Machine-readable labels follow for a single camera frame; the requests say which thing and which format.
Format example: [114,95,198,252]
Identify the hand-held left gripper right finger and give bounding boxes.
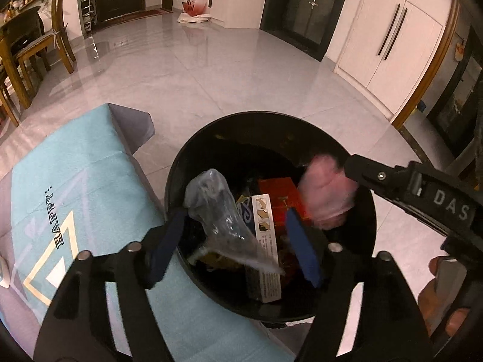
[286,208,438,362]

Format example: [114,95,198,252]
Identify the white cloth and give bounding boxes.
[178,12,212,24]

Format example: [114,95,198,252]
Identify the person's right hand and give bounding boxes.
[417,256,472,338]

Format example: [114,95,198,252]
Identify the white closet doors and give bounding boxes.
[334,0,444,117]

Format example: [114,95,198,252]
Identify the black glass door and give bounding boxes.
[260,0,353,62]

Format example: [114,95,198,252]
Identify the wooden dining table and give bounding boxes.
[0,5,42,110]

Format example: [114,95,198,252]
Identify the dark cloth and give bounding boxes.
[8,8,46,51]

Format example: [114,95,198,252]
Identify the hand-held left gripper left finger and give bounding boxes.
[34,208,187,362]

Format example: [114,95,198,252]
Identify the blue grey printed tablecloth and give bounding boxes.
[0,103,295,362]

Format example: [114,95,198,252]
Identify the clear plastic bag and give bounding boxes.
[185,168,285,274]

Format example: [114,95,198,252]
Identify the red cardboard box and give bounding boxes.
[258,178,314,223]

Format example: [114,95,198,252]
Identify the white printed carton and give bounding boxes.
[245,194,283,304]

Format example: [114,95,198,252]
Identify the wooden chair with grey cushion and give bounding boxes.
[17,0,75,74]

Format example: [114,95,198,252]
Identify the blue white packet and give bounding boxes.
[238,196,257,230]

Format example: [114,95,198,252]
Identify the black plastic bucket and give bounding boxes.
[164,111,378,323]

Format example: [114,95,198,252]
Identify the metal shoe rack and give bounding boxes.
[81,0,95,38]

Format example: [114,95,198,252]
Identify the red gift bag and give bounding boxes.
[182,0,208,16]

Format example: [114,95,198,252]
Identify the patterned door mat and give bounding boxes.
[94,8,174,27]

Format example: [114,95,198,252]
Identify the pink plastic bag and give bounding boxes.
[298,154,359,230]

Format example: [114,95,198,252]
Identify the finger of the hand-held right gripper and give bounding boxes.
[344,153,421,202]

